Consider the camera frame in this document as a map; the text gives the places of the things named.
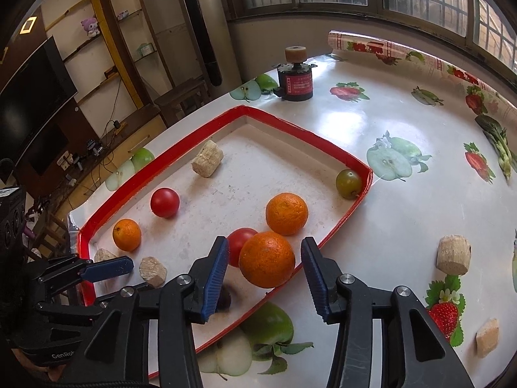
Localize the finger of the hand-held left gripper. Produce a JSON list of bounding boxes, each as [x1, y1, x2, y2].
[[28, 253, 135, 297], [34, 288, 122, 327]]

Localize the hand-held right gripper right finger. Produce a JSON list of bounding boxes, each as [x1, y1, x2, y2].
[[300, 236, 475, 388]]

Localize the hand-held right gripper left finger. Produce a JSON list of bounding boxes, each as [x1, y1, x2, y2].
[[67, 235, 231, 388]]

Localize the small orange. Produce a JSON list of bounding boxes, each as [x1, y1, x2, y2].
[[112, 219, 142, 252]]

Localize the red tomato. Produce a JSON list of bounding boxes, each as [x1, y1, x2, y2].
[[226, 227, 259, 268], [150, 188, 180, 218]]

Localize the green tomato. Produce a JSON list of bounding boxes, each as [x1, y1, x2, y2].
[[335, 169, 363, 199]]

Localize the red-rimmed white tray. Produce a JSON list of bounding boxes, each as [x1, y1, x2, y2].
[[77, 105, 373, 380]]

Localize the cork block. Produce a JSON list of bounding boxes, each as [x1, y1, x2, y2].
[[436, 235, 471, 274], [191, 139, 224, 178]]

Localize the dark purple fruit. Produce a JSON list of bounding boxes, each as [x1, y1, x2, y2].
[[216, 285, 232, 312]]

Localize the wooden chair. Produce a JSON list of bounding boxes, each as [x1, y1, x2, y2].
[[24, 206, 77, 259]]

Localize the white power strip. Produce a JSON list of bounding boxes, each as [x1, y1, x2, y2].
[[57, 149, 79, 168]]

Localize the cork block on table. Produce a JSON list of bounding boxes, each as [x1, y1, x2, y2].
[[436, 235, 471, 274]]

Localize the wooden television cabinet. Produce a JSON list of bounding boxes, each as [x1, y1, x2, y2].
[[0, 16, 168, 211]]

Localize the fruit print tablecloth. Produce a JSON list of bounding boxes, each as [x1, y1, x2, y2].
[[67, 30, 517, 388]]

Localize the small cork piece right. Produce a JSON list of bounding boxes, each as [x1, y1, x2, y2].
[[476, 318, 500, 358]]

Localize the black television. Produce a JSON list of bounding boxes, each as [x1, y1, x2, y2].
[[0, 36, 78, 178]]

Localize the wooden stool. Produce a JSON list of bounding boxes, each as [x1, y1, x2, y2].
[[153, 79, 211, 128]]

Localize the black motor with cork roller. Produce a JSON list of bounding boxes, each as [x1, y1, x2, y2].
[[271, 46, 318, 102]]

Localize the black vertical pipe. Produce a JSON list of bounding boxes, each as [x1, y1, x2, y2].
[[175, 0, 223, 87]]

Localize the wooden wall shelf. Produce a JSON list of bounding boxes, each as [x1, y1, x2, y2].
[[40, 0, 178, 108]]

